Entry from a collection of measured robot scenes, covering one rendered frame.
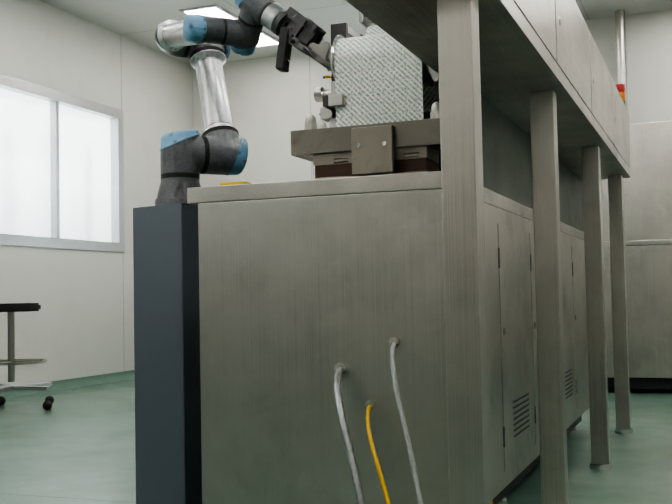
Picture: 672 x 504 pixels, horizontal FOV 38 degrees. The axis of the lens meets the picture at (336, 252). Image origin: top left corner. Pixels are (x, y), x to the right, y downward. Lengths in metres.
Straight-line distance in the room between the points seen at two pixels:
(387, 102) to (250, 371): 0.77
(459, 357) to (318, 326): 0.69
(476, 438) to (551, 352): 0.90
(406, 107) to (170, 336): 0.95
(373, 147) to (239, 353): 0.59
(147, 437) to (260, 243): 0.84
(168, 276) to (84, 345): 4.83
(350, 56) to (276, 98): 6.31
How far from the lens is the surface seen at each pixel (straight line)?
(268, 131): 8.86
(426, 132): 2.27
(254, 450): 2.37
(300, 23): 2.72
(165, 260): 2.85
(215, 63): 3.15
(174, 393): 2.84
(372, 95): 2.54
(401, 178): 2.21
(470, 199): 1.64
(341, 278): 2.25
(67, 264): 7.49
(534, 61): 2.26
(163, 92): 8.83
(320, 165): 2.36
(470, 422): 1.65
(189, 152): 2.92
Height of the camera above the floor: 0.62
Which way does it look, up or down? 3 degrees up
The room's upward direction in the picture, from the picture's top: 1 degrees counter-clockwise
